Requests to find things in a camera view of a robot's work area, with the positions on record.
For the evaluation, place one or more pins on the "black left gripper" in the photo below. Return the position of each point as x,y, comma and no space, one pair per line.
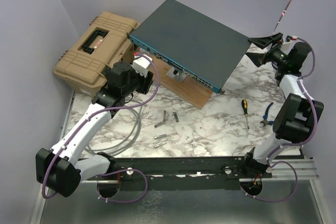
146,82

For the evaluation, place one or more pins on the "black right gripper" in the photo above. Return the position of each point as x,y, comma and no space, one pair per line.
262,43

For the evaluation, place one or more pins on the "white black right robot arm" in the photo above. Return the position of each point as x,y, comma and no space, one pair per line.
296,121

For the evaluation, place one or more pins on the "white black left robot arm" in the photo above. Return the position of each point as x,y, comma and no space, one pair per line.
60,168

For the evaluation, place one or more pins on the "wooden base board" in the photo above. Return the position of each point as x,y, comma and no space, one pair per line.
189,90

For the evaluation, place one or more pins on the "yellow black screwdriver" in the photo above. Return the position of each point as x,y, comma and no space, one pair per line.
245,110

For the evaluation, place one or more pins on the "tan plastic tool case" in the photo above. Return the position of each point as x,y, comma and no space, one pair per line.
104,43

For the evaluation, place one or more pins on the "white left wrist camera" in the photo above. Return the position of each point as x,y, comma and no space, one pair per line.
141,64

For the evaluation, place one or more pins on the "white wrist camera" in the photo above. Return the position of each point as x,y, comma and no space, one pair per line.
288,39
141,64

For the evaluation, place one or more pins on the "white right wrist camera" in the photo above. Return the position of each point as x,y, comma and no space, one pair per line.
288,39

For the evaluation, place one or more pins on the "metal switch stand bracket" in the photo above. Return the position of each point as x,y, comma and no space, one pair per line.
176,75

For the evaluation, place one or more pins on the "dark blue network switch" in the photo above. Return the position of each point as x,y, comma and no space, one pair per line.
192,43

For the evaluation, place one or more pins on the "blue handled pliers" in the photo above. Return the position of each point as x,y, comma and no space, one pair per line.
265,120

